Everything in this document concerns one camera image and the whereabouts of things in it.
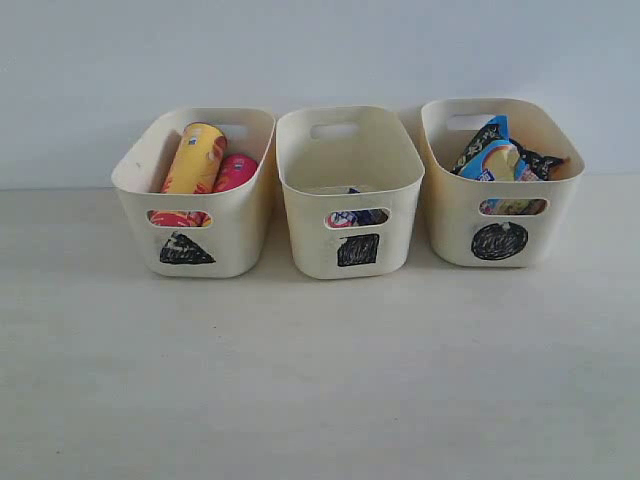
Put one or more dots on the small blue white packet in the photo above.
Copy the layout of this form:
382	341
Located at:
357	218

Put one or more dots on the pink chips can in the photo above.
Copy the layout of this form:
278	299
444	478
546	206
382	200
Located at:
235	170

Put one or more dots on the yellow chips can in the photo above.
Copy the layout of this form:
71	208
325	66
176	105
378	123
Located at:
197	160

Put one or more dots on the blue seafood noodle packet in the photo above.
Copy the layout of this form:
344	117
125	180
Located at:
490	155

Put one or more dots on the orange mutton noodle packet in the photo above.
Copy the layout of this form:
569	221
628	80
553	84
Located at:
533	166

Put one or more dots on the cream bin square mark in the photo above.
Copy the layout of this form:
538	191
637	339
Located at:
342	159

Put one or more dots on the cream bin triangle mark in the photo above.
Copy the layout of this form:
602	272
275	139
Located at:
232	243

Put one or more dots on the cream bin circle mark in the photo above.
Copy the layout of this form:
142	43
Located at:
458	230

